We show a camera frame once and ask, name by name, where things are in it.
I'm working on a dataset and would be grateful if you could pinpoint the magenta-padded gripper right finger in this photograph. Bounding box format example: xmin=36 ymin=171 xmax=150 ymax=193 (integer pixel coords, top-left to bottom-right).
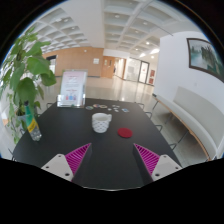
xmin=132 ymin=142 xmax=184 ymax=184

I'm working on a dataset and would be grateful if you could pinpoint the white dotted mug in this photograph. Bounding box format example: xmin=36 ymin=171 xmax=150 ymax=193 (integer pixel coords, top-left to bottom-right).
xmin=91 ymin=112 xmax=113 ymax=134

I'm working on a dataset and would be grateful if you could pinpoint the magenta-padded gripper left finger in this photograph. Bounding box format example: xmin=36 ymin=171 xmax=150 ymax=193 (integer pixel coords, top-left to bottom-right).
xmin=40 ymin=142 xmax=94 ymax=184

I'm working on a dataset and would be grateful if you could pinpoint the clear acrylic sign stand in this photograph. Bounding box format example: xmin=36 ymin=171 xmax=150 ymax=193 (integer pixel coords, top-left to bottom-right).
xmin=55 ymin=69 xmax=89 ymax=109

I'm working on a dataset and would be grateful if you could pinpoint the dark framed wall picture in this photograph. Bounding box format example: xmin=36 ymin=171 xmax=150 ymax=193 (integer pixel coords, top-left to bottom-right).
xmin=186 ymin=37 xmax=224 ymax=84

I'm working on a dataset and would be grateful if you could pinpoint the round red coaster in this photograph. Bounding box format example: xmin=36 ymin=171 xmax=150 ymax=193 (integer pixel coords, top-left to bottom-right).
xmin=117 ymin=127 xmax=134 ymax=139

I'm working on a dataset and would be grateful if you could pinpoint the long white bench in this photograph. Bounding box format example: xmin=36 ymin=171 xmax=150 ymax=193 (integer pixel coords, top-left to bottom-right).
xmin=152 ymin=85 xmax=224 ymax=162

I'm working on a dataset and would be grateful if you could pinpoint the green leafy potted plant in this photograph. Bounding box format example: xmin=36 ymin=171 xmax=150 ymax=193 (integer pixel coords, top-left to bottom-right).
xmin=0 ymin=26 xmax=58 ymax=146

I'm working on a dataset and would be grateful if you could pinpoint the group of ceiling lights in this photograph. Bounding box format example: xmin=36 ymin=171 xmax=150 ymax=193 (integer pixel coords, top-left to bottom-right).
xmin=53 ymin=13 xmax=161 ymax=58

